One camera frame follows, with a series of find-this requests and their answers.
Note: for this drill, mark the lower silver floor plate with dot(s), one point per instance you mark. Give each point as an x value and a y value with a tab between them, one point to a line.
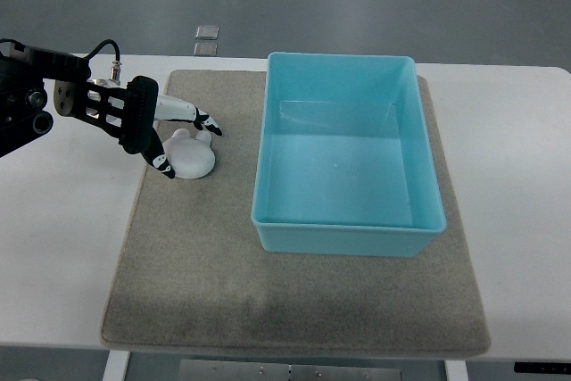
204	49

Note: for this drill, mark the black table control panel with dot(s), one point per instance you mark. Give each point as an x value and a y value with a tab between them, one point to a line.
546	368

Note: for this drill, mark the white right table leg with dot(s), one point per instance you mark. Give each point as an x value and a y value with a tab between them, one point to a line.
456	370

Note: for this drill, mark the white table leg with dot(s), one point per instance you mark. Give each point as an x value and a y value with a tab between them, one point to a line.
116	366
456	370

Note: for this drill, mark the blue plastic box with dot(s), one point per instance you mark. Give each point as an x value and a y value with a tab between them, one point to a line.
345	165

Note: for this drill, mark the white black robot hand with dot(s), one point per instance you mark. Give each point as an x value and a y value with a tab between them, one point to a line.
144	106

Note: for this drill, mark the metal table base plate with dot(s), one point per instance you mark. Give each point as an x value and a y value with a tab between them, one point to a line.
235	370

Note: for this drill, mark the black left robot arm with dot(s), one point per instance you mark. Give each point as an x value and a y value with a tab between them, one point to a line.
33	77

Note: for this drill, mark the white left table leg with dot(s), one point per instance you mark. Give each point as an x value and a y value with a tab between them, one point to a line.
116	366

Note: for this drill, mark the grey felt mat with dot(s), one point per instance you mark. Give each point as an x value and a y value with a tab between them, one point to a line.
193	277

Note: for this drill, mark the white rabbit toy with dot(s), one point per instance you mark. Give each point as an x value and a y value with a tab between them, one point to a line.
190	157

